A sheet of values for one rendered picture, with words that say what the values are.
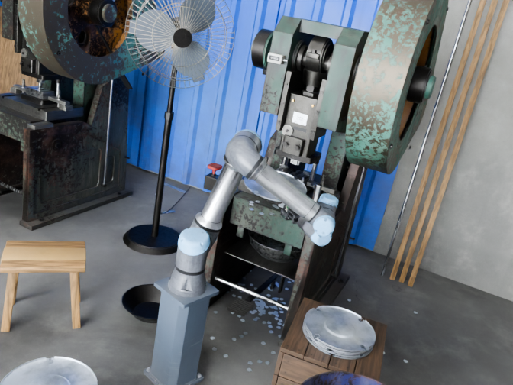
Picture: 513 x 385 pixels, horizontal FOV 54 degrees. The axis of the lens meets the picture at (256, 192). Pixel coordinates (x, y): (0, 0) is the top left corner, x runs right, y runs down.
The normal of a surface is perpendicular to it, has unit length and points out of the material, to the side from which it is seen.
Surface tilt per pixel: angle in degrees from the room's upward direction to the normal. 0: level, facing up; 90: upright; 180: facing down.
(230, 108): 90
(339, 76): 90
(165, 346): 90
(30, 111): 90
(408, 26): 58
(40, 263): 0
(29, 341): 0
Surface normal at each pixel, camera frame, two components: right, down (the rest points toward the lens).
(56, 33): 0.87, 0.32
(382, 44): -0.34, -0.07
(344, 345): 0.18, -0.92
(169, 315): -0.66, 0.15
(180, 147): -0.43, 0.25
